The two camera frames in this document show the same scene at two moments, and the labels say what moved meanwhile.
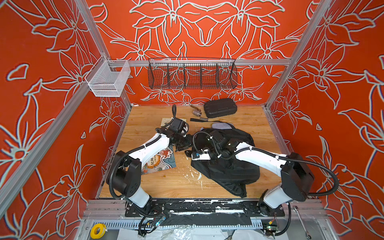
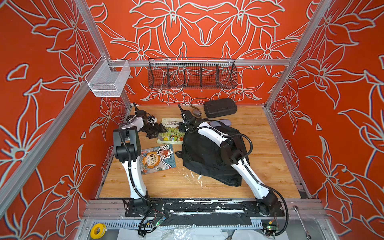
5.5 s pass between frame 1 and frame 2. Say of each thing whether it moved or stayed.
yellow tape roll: stayed
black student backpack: moved
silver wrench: stayed
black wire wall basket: stayed
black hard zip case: stayed
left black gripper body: moved
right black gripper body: moved
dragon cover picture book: stayed
